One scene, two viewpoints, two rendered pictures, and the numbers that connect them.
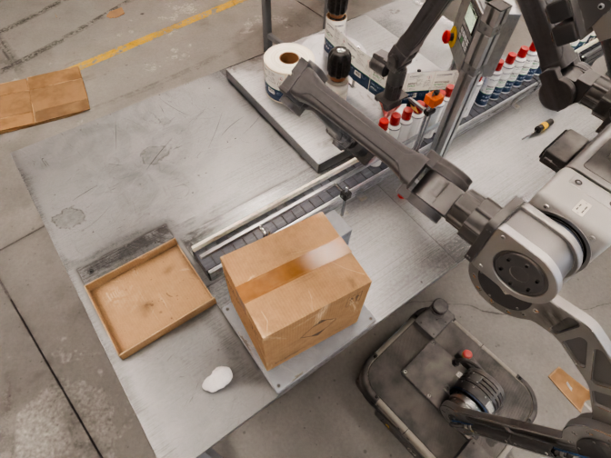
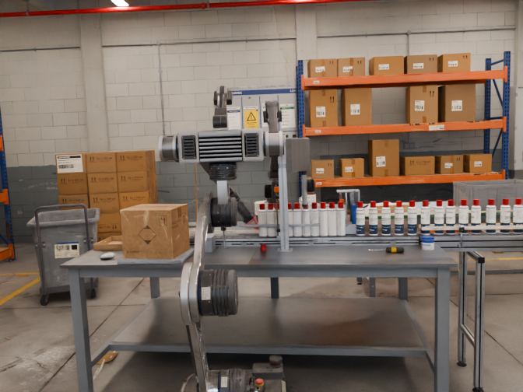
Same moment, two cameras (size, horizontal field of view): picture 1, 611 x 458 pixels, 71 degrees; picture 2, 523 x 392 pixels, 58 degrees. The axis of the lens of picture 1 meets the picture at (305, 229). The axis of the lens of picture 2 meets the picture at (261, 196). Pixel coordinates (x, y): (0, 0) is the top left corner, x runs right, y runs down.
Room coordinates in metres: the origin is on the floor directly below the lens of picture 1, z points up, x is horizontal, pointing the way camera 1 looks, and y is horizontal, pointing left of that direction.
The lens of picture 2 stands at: (-0.88, -2.33, 1.47)
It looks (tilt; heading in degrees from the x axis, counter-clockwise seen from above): 7 degrees down; 47
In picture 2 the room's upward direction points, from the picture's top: 2 degrees counter-clockwise
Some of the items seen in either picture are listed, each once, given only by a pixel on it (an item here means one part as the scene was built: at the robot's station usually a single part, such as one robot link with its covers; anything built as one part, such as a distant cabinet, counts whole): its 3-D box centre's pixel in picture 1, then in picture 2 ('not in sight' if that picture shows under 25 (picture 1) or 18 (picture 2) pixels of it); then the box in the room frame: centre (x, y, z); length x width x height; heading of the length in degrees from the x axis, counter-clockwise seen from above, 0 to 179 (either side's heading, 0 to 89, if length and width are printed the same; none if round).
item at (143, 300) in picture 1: (150, 294); (124, 243); (0.52, 0.45, 0.85); 0.30 x 0.26 x 0.04; 129
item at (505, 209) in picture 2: not in sight; (505, 216); (1.98, -1.33, 0.98); 0.05 x 0.05 x 0.20
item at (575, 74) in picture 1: (570, 89); not in sight; (0.85, -0.59, 1.43); 0.10 x 0.05 x 0.09; 45
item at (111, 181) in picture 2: not in sight; (112, 204); (1.94, 3.56, 0.70); 1.20 x 0.82 x 1.39; 141
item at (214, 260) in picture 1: (393, 155); (279, 239); (1.15, -0.32, 0.86); 1.65 x 0.08 x 0.04; 129
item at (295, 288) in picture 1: (294, 292); (156, 230); (0.50, 0.02, 0.99); 0.30 x 0.24 x 0.27; 123
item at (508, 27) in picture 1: (480, 29); (293, 154); (1.16, -0.45, 1.38); 0.17 x 0.10 x 0.19; 4
